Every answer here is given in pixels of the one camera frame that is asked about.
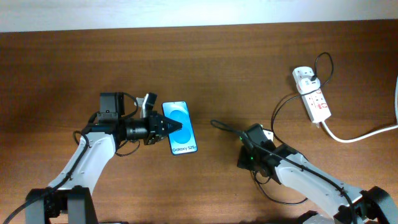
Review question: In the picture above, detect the blue Galaxy smartphone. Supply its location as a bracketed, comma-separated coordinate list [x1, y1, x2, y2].
[161, 100, 198, 156]

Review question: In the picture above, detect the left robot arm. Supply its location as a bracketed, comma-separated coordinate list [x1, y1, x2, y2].
[25, 92, 183, 223]

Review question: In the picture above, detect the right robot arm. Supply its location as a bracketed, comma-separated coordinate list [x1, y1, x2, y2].
[238, 124, 397, 223]

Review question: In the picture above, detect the white USB charger adapter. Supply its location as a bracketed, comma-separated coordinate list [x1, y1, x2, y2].
[297, 78, 321, 95]

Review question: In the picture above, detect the white power strip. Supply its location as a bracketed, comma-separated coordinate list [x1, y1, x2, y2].
[292, 67, 331, 123]

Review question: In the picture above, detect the white power strip cord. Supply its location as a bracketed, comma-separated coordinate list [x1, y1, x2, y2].
[320, 74, 398, 144]

